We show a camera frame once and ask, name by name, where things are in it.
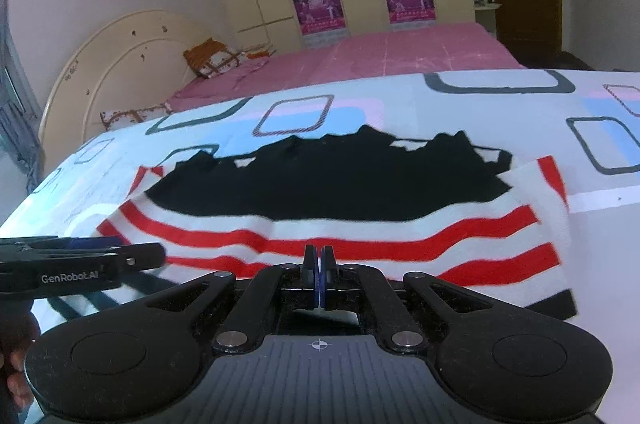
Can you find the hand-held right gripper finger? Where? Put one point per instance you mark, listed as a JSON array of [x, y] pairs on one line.
[[312, 271], [325, 271]]

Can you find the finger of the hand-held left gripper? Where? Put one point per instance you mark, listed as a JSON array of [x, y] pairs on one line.
[[85, 243], [145, 254]]

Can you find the striped sweater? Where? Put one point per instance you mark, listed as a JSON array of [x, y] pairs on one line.
[[350, 184]]

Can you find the person's left hand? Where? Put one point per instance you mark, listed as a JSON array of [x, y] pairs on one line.
[[20, 379]]

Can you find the blue-grey curtain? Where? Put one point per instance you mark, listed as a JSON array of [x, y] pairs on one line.
[[15, 129]]

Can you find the small patterned pillow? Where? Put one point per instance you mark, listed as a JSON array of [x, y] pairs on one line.
[[130, 115]]

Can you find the cream round headboard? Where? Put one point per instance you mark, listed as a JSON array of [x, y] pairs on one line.
[[115, 64]]

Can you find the orange patterned pillow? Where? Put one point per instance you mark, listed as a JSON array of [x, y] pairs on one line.
[[215, 59]]

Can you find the pink bed sheet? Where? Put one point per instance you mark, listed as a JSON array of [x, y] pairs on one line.
[[375, 54]]

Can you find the printed bed blanket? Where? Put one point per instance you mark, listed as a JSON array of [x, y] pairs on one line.
[[600, 254]]

